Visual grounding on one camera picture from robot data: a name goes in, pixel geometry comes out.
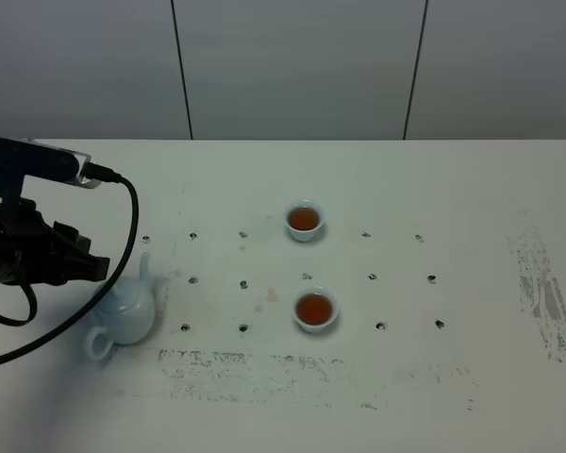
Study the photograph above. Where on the far blue porcelain teacup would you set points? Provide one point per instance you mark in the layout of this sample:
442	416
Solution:
304	221

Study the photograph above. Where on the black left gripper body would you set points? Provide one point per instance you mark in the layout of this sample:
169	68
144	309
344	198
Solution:
37	253

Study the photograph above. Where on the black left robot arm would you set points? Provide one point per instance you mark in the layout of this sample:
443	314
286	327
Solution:
37	253

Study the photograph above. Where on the blue porcelain teapot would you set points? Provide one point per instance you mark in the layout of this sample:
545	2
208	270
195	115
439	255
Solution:
125	315

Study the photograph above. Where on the near blue porcelain teacup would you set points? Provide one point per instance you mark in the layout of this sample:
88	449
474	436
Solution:
315	310

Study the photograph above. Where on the blue porcelain teacup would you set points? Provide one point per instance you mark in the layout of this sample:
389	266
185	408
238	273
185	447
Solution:
315	310
304	221

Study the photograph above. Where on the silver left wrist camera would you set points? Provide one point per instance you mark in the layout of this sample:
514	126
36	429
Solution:
19	159

